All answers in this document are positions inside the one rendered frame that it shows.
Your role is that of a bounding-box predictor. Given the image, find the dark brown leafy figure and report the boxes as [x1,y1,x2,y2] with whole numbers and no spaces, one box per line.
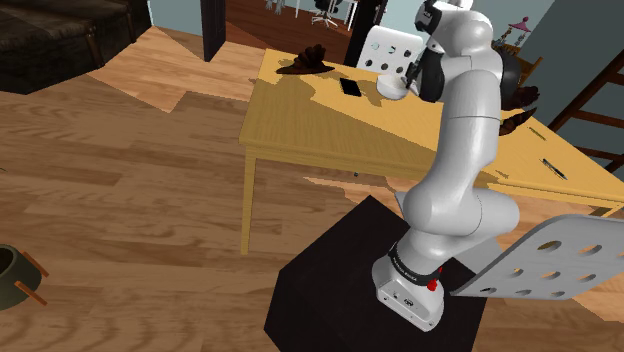
[498,85,541,137]

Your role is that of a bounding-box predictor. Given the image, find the white chair with holes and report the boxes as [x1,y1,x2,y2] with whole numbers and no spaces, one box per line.
[450,213,624,300]
[355,25,426,75]

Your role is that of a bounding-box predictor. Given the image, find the white bowl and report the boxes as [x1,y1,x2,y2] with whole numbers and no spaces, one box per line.
[375,74,410,102]

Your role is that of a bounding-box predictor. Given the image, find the dark green pot wooden legs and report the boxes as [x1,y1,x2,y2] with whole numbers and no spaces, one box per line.
[0,243,50,312]

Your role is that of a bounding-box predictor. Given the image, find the yellow wooden table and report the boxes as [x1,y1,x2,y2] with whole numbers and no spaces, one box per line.
[238,47,624,256]

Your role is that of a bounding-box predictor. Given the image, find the dark brown ruffled figure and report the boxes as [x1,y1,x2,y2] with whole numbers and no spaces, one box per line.
[275,43,336,76]

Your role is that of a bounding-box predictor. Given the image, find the black pen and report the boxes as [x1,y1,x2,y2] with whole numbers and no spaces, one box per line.
[541,157,569,181]

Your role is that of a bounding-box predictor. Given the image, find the brown wooden chair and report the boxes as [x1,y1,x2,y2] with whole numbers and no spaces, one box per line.
[492,41,544,88]

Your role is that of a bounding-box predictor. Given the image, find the black office chair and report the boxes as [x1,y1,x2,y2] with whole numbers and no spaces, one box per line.
[309,0,345,29]

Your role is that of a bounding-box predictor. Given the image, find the dark wooden ladder shelf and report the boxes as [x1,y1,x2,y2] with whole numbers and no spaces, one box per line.
[547,48,624,175]

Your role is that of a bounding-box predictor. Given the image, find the black phone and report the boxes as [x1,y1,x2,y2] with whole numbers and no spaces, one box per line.
[339,76,363,98]

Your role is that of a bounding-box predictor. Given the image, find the dark brown sofa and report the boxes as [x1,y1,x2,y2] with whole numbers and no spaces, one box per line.
[0,0,153,96]

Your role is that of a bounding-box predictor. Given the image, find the black robot stand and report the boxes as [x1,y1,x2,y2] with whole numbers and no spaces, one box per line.
[263,194,489,352]

